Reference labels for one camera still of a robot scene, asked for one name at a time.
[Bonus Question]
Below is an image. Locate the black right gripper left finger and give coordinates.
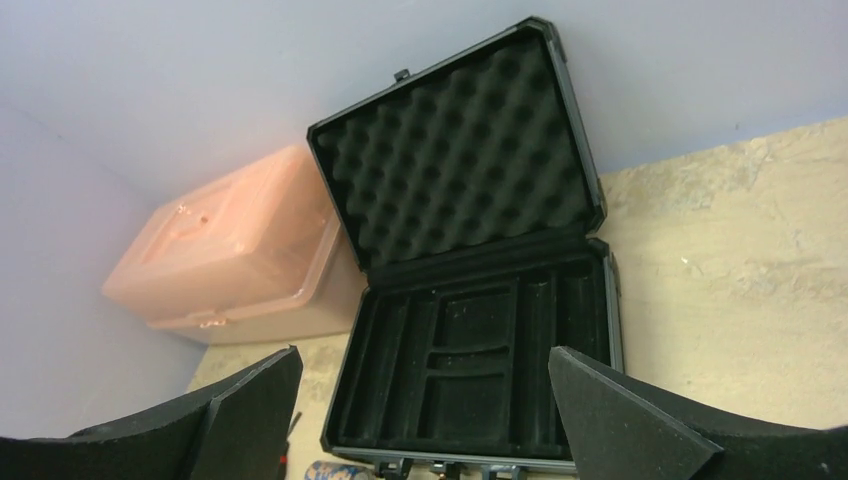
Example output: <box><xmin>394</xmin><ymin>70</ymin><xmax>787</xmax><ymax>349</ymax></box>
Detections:
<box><xmin>1</xmin><ymin>346</ymin><xmax>303</xmax><ymax>479</ymax></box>

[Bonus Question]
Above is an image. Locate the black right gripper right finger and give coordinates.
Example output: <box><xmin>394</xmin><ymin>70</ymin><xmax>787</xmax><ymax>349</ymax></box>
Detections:
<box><xmin>548</xmin><ymin>346</ymin><xmax>847</xmax><ymax>479</ymax></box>

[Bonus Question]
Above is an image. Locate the blue orange poker chip stack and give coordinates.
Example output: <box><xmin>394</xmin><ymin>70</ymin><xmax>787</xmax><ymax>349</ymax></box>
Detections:
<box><xmin>303</xmin><ymin>460</ymin><xmax>376</xmax><ymax>480</ymax></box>

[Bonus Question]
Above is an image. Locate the black poker set case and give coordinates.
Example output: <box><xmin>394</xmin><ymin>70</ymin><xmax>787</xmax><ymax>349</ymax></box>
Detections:
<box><xmin>306</xmin><ymin>16</ymin><xmax>624</xmax><ymax>479</ymax></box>

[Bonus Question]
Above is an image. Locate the pink translucent plastic toolbox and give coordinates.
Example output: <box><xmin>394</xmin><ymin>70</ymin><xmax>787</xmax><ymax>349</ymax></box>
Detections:
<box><xmin>102</xmin><ymin>145</ymin><xmax>365</xmax><ymax>345</ymax></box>

